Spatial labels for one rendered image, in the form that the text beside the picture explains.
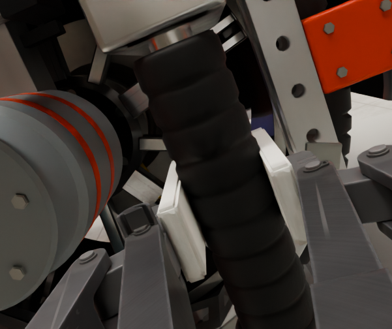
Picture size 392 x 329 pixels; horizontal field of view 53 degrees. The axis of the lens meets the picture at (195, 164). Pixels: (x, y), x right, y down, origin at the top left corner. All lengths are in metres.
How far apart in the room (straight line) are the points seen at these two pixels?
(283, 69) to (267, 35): 0.03
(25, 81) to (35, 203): 0.18
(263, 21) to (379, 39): 0.10
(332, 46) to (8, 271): 0.31
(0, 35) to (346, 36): 0.31
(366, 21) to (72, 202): 0.29
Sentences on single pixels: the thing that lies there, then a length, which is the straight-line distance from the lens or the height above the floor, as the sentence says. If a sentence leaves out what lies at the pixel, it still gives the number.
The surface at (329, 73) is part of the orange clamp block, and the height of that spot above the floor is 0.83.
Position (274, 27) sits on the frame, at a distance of 0.37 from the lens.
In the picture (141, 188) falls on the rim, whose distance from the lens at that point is 0.50.
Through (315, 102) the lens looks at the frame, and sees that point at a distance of 0.38.
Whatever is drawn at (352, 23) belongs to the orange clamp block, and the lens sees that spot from 0.39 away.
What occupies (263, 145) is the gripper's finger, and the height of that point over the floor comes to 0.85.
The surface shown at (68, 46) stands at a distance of 0.66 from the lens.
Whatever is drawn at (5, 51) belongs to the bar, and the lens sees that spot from 0.41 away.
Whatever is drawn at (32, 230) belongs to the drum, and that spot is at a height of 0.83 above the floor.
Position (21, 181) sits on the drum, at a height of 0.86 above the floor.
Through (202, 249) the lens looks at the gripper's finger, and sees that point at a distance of 0.16.
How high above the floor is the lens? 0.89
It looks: 14 degrees down
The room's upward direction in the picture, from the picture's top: 22 degrees counter-clockwise
